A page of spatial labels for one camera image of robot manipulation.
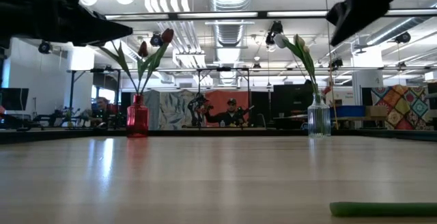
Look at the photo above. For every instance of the person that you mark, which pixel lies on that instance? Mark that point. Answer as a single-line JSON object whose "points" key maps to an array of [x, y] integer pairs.
{"points": [[102, 109], [230, 116]]}

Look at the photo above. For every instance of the maroon tulip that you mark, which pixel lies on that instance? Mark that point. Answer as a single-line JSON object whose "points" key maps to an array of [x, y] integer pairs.
{"points": [[167, 35]]}

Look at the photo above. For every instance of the red glass vase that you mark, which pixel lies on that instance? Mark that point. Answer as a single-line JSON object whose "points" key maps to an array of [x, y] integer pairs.
{"points": [[137, 118]]}

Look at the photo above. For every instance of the cream tulip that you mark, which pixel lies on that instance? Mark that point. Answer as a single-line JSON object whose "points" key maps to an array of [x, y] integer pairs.
{"points": [[299, 40]]}

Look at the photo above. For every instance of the large black panel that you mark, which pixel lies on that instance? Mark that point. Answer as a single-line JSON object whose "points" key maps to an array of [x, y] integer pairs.
{"points": [[292, 99]]}

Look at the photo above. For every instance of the pink white tulip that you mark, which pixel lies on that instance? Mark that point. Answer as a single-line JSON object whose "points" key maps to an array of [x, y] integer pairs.
{"points": [[306, 49]]}

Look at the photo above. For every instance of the black background robot arm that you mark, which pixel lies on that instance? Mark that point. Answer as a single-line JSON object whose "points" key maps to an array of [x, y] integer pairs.
{"points": [[198, 109]]}

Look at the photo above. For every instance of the black table frame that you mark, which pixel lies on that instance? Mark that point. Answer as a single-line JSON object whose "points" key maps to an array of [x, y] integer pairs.
{"points": [[218, 132]]}

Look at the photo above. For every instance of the blue storage bin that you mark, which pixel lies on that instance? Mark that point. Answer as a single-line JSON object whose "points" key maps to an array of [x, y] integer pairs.
{"points": [[346, 111]]}

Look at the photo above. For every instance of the black monitor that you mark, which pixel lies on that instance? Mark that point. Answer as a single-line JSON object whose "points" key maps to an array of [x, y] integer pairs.
{"points": [[13, 99]]}

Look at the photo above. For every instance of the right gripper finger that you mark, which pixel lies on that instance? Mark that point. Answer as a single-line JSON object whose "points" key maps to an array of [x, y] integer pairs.
{"points": [[362, 10]]}

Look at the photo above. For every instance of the cardboard box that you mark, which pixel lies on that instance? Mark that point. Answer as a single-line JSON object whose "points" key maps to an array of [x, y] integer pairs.
{"points": [[376, 111]]}

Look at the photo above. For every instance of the grey leaf print cloth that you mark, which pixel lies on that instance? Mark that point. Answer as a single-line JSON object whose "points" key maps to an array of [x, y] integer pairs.
{"points": [[170, 109]]}

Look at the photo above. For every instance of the red tulip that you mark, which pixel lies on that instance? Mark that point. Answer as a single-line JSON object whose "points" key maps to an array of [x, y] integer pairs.
{"points": [[143, 49]]}

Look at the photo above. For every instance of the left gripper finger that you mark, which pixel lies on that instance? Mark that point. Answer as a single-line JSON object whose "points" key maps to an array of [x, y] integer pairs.
{"points": [[99, 29]]}

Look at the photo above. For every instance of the black ceiling spotlight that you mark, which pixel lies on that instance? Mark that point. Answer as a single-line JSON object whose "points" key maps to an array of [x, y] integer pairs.
{"points": [[156, 40], [403, 38], [276, 27], [44, 47]]}

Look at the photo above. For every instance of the black background workstation frame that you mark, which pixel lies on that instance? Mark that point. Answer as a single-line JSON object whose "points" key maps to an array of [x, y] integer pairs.
{"points": [[72, 87]]}

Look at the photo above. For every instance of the black overhead rig beam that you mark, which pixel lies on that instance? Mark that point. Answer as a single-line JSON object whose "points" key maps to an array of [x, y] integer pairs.
{"points": [[262, 14]]}

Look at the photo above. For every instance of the clear ribbed glass vase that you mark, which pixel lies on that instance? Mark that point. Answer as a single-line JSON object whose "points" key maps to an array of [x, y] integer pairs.
{"points": [[319, 119]]}

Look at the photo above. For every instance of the orange backdrop cloth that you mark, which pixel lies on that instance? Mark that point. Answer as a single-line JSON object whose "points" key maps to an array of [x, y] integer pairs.
{"points": [[222, 97]]}

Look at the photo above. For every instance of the colourful patchwork quilt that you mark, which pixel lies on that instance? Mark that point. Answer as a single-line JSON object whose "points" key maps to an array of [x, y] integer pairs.
{"points": [[401, 108]]}

